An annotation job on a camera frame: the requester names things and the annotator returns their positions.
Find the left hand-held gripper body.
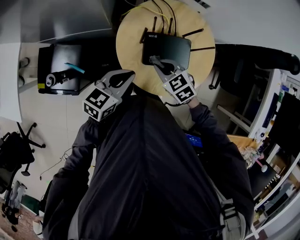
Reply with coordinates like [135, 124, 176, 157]
[82, 69, 136, 122]

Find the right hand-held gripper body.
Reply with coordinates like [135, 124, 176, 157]
[153, 58, 197, 105]

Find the black router with antennas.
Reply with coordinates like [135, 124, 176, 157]
[139, 16, 216, 68]

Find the person's right forearm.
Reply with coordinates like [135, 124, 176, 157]
[187, 96, 229, 141]

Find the person's left forearm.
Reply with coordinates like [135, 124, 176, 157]
[71, 117, 101, 162]

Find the blue pen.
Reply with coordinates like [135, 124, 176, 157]
[64, 62, 85, 74]

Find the black and silver torch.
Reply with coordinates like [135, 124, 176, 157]
[45, 69, 78, 87]

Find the small blue screen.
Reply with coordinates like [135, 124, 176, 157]
[184, 133, 203, 148]

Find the black glossy case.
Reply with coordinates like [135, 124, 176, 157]
[37, 44, 83, 96]

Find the black padded chair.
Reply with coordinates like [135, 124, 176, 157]
[208, 44, 300, 94]

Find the person's black jacket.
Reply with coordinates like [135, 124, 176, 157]
[42, 93, 255, 240]

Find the white desk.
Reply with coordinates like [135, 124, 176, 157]
[0, 43, 23, 122]

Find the black office chair with castors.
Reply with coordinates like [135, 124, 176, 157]
[0, 121, 46, 195]

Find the black monitor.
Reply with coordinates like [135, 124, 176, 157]
[267, 91, 300, 158]

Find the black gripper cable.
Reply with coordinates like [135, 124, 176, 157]
[163, 100, 185, 107]

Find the black router cable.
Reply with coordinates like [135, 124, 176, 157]
[163, 0, 178, 36]
[152, 0, 166, 35]

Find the thin floor cable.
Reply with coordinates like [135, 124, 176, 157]
[39, 147, 72, 181]

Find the yellow network cable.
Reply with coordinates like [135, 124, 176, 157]
[121, 6, 170, 24]

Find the grey strap bag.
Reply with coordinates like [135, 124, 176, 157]
[219, 199, 247, 240]

